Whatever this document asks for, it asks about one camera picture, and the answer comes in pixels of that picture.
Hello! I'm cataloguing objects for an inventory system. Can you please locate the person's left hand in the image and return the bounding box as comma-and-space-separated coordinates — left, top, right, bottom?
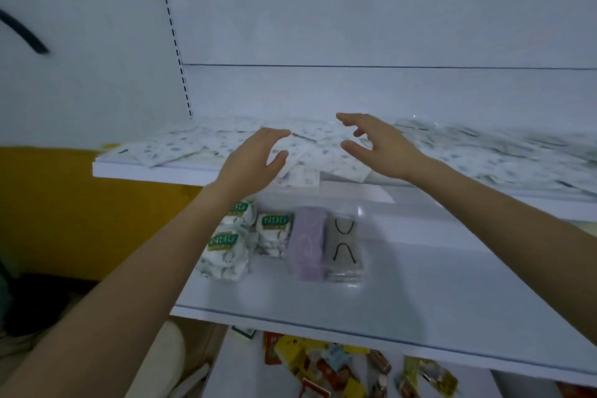
205, 127, 292, 204

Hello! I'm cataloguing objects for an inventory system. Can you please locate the person's right hand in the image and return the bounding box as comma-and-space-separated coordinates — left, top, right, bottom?
335, 112, 429, 185

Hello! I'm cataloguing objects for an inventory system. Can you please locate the person's right forearm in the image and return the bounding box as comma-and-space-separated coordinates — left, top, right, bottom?
412, 161, 597, 346

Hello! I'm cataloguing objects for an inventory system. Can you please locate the person's left forearm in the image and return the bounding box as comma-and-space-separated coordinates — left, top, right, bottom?
0, 182, 234, 398

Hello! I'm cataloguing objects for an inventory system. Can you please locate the white green-label tissue pack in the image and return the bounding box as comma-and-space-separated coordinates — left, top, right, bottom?
196, 224, 255, 282
223, 199, 258, 229
254, 211, 295, 258

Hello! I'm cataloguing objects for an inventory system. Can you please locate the purple fabric packet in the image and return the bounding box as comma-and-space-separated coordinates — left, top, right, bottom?
285, 206, 327, 283

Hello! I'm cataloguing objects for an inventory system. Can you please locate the grey packet with black curves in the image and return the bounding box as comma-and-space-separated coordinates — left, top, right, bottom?
324, 209, 365, 285

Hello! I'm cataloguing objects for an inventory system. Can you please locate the pile of white printed packets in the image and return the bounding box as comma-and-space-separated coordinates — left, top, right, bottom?
100, 115, 597, 199

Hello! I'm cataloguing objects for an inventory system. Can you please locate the slotted shelf upright strip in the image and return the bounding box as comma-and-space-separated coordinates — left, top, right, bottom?
153, 0, 194, 120

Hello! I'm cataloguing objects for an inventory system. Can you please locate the pile of colourful snack packets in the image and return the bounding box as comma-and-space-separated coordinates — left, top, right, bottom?
261, 331, 460, 398

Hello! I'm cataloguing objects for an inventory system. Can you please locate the yellow panel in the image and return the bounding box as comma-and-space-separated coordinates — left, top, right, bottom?
0, 145, 202, 283

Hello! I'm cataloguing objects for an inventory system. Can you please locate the cream cloth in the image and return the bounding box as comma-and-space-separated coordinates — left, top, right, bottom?
125, 318, 211, 398

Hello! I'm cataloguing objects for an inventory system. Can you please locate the black cable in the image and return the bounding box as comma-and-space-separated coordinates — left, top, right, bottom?
0, 8, 50, 56

